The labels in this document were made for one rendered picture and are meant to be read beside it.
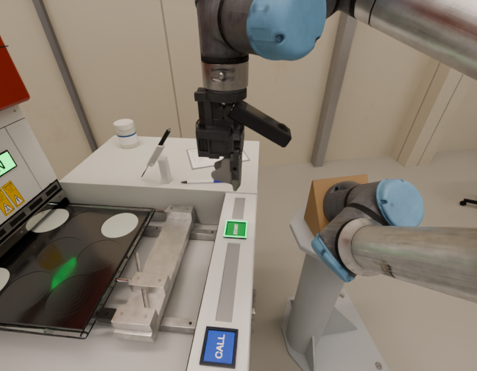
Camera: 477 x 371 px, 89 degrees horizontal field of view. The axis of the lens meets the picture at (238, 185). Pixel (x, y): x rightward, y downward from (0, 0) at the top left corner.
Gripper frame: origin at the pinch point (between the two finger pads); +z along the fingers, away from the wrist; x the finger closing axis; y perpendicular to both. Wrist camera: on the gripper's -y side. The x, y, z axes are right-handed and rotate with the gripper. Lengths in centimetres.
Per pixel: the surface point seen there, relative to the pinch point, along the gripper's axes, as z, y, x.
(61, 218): 20, 54, -6
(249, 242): 13.9, -2.8, 3.6
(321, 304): 61, -31, -9
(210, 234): 24.9, 9.5, -8.0
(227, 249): 14.2, 2.1, 5.9
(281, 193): 110, -27, -142
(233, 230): 13.4, 1.2, 0.4
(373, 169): 110, -128, -192
